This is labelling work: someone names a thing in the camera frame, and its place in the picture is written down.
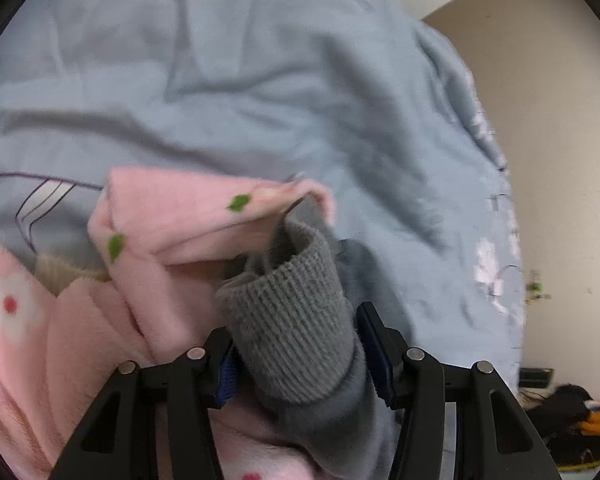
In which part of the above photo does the black bag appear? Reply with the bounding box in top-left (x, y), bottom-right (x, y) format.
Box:
top-left (522, 384), bottom-right (600, 472)

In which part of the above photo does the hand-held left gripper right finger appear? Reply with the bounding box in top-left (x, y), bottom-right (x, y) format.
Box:
top-left (355, 302), bottom-right (563, 480)

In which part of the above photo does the pink floral fleece garment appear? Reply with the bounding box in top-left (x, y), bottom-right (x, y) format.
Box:
top-left (0, 167), bottom-right (337, 480)

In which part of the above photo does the small black box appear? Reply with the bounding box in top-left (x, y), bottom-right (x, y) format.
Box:
top-left (519, 367), bottom-right (556, 388)

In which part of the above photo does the light blue printed bed sheet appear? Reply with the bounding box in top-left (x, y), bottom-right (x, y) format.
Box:
top-left (0, 0), bottom-right (526, 396)

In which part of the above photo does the grey knit sleeve cuff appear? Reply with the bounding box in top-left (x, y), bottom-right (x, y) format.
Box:
top-left (214, 199), bottom-right (406, 480)

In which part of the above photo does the beige fluffy cloth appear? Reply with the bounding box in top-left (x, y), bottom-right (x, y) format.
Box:
top-left (34, 250), bottom-right (108, 297)

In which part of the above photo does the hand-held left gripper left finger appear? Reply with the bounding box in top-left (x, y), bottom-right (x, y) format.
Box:
top-left (48, 327), bottom-right (242, 480)

